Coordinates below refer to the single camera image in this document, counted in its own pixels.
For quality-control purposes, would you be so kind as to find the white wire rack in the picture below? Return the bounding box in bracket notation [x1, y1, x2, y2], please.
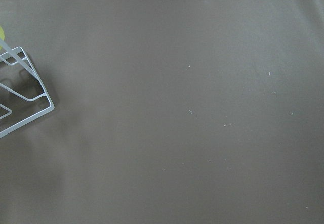
[1, 39, 55, 138]

